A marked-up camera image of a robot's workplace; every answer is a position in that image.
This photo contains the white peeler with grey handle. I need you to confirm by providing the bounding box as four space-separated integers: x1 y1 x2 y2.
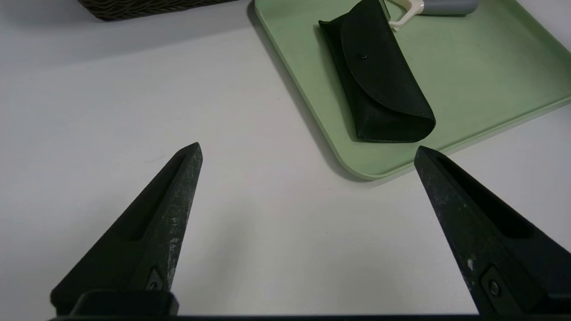
384 0 480 32

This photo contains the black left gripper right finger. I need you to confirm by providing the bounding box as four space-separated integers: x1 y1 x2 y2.
414 146 571 315

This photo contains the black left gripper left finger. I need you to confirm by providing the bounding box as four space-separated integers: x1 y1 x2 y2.
50 143 203 316

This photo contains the light green plastic tray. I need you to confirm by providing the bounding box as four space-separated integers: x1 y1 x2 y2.
254 0 571 181

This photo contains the dark brown wicker basket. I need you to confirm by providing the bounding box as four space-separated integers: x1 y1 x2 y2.
78 0 241 21

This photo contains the black glasses case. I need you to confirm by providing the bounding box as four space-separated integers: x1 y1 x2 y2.
318 0 436 144

